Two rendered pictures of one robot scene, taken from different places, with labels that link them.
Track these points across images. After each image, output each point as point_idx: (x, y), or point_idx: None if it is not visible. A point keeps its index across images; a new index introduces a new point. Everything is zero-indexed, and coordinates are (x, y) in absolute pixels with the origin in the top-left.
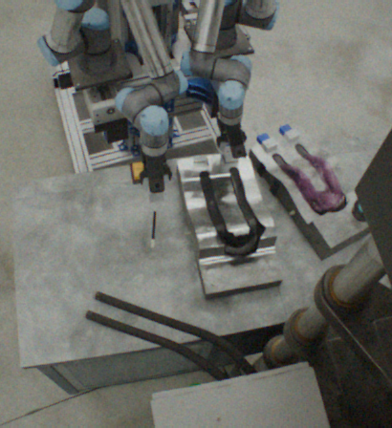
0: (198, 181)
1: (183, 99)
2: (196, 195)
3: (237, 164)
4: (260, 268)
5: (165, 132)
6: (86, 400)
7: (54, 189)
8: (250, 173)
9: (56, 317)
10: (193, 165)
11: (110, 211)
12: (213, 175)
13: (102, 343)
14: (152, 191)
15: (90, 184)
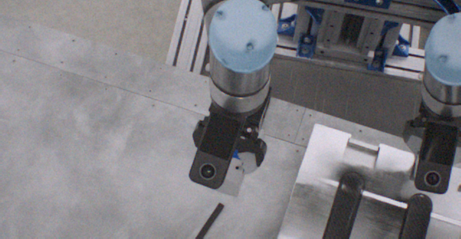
0: (331, 191)
1: None
2: (311, 217)
3: (436, 194)
4: None
5: (258, 71)
6: None
7: (57, 60)
8: (454, 227)
9: None
10: (341, 151)
11: (136, 160)
12: (372, 192)
13: None
14: (192, 178)
15: (130, 86)
